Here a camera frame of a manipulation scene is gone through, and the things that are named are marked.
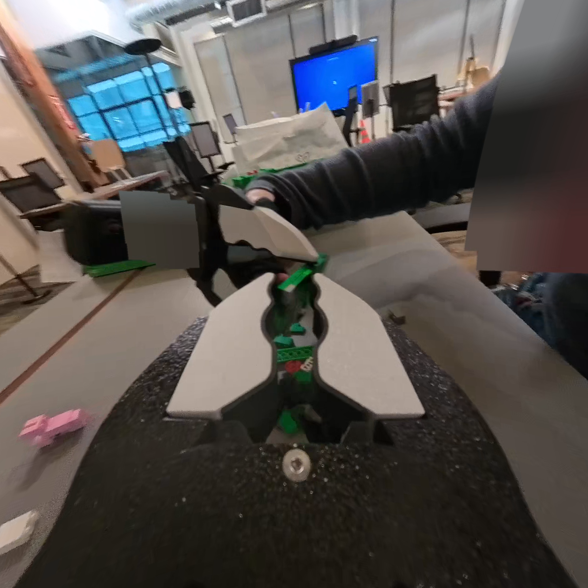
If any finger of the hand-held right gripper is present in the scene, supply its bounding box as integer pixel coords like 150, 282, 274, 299
225, 245, 288, 267
220, 204, 320, 263

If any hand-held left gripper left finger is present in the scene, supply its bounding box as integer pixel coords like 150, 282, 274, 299
165, 273, 277, 420

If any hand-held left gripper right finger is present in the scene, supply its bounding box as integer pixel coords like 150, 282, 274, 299
314, 274, 425, 420

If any green checkered brick assembly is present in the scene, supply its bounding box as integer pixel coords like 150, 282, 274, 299
277, 254, 330, 293

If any green brick model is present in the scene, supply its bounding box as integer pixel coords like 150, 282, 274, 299
231, 171, 278, 189

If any pile of green toy bricks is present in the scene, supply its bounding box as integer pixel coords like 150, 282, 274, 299
271, 294, 322, 435

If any wooden table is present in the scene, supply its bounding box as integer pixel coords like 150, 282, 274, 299
69, 170, 170, 201

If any black framed monitor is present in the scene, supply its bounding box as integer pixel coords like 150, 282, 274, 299
189, 121, 222, 159

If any white paper bag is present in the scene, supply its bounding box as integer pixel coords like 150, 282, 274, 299
233, 103, 351, 173

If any green toy set box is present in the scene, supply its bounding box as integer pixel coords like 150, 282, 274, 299
84, 260, 156, 277

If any large window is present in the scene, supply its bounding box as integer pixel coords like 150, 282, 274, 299
37, 60, 191, 153

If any large display screen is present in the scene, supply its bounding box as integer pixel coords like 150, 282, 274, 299
289, 36, 380, 112

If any pink toy pig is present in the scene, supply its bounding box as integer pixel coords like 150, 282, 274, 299
18, 409, 92, 449

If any person's leg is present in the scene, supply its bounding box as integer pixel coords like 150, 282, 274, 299
496, 271, 588, 354

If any black floor lamp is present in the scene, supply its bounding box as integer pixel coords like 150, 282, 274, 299
125, 39, 194, 152

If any white air vent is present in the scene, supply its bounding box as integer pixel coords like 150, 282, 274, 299
226, 0, 268, 27

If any white toy brick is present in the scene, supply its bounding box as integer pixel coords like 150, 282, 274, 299
0, 510, 40, 556

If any silver ceiling duct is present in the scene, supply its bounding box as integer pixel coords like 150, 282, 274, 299
126, 0, 221, 29

